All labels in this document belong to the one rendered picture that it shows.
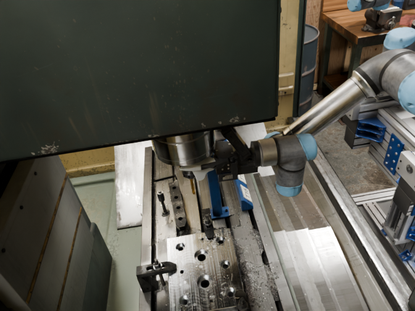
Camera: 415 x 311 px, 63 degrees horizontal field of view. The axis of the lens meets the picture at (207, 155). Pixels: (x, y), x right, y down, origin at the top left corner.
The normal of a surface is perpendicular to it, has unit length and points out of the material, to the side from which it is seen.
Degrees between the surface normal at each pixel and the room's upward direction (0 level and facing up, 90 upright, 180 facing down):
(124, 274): 0
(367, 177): 0
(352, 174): 0
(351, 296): 8
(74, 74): 90
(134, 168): 25
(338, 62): 90
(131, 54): 90
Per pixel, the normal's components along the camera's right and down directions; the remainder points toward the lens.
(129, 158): -0.04, -0.46
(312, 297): -0.09, -0.69
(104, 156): 0.12, 0.61
